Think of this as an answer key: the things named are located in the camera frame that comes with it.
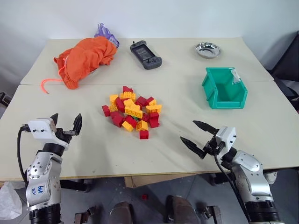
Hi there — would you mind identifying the orange drawstring cord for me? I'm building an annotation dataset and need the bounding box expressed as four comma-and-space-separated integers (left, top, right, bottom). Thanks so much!
41, 78, 64, 94

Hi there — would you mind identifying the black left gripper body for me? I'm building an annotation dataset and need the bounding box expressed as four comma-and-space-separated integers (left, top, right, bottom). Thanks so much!
55, 127, 81, 144

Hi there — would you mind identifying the steel bowl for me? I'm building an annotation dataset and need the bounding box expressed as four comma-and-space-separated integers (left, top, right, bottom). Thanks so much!
195, 42, 222, 59

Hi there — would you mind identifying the long yellow building block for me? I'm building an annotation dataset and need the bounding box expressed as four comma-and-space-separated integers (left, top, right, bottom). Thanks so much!
124, 105, 144, 119

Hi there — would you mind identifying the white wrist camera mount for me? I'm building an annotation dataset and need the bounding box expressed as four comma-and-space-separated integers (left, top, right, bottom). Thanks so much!
214, 126, 237, 156
22, 118, 71, 150

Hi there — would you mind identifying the white plastic bag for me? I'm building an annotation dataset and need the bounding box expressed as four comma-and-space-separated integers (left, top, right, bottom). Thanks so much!
0, 181, 23, 221

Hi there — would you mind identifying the black table leg frame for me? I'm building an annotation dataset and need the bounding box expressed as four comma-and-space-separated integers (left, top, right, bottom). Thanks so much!
209, 172, 232, 187
59, 178, 92, 193

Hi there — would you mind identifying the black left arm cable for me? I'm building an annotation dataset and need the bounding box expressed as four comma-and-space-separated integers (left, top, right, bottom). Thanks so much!
16, 126, 30, 183

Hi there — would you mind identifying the brown cardboard sheet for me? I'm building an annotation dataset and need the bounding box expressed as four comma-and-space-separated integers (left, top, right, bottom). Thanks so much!
124, 173, 195, 189

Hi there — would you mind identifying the orange cloth bag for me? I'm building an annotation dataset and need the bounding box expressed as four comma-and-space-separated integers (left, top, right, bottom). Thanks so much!
53, 36, 117, 90

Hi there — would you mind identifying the black clamp at table edge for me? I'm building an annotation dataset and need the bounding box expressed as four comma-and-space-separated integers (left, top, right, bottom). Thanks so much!
0, 91, 11, 106

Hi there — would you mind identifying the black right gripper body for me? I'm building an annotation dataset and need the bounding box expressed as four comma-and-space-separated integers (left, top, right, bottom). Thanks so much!
202, 134, 225, 157

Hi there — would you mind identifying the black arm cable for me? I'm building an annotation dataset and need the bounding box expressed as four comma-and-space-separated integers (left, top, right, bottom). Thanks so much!
16, 126, 30, 183
213, 153, 251, 221

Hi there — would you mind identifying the dark grey handheld controller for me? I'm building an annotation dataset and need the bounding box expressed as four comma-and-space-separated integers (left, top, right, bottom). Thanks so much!
129, 40, 163, 70

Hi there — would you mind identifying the white shoe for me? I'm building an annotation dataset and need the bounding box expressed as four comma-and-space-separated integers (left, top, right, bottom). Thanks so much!
263, 171, 279, 185

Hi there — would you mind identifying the black table foot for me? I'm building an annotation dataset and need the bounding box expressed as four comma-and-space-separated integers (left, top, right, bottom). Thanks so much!
201, 204, 222, 224
74, 204, 104, 224

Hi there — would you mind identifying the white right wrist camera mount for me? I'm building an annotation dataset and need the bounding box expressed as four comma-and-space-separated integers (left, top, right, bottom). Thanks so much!
214, 126, 237, 156

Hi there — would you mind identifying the black chair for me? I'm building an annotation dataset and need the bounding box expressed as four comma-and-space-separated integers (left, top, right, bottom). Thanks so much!
271, 29, 299, 101

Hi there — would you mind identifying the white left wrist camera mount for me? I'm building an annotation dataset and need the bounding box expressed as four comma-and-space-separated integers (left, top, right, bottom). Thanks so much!
22, 118, 71, 150

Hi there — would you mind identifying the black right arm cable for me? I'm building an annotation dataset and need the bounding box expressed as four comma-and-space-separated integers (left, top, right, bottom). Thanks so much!
213, 153, 251, 221

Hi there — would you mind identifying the green plastic bin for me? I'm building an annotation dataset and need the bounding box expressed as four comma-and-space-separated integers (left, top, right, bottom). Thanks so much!
201, 67, 249, 110

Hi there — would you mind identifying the dark rounded brown shape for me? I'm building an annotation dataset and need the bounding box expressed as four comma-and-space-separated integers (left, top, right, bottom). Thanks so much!
109, 201, 136, 224
165, 195, 199, 224

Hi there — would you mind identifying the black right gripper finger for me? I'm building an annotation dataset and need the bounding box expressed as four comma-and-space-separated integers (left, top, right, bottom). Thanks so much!
192, 120, 220, 136
180, 136, 206, 160

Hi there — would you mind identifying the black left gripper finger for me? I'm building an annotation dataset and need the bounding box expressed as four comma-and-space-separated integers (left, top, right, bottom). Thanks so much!
50, 113, 59, 129
69, 113, 83, 136

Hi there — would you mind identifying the purple plastic hanger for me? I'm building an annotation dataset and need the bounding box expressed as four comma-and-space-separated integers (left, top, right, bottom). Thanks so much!
94, 22, 121, 49

